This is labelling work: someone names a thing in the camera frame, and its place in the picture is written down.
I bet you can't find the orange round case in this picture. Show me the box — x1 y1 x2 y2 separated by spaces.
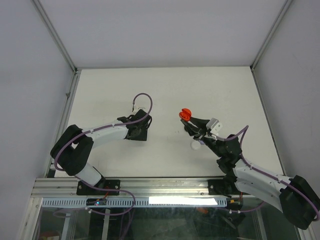
179 108 192 122

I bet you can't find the white charging case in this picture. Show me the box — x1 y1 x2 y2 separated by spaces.
190 140 201 151

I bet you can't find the aluminium frame post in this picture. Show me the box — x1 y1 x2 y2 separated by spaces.
249 0 295 72
31 0 77 73

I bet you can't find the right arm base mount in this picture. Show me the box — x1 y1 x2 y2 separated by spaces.
207 178 233 198

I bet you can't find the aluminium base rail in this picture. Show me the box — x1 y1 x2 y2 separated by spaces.
31 176 258 197

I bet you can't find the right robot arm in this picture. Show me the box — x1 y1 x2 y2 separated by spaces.
180 116 320 230

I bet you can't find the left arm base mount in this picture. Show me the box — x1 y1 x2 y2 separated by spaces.
76 179 121 196

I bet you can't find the white slotted cable duct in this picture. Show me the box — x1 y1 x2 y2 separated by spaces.
42 196 227 209

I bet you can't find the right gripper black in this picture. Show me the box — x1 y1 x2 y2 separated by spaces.
181 114 224 158

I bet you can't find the right aluminium frame post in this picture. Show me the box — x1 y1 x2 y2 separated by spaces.
249 0 295 72

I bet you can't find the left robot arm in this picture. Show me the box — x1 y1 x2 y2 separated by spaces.
50 109 152 195

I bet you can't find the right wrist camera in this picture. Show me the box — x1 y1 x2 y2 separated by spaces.
206 118 223 137

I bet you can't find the left aluminium frame post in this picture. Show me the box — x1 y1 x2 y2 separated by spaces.
31 0 77 73

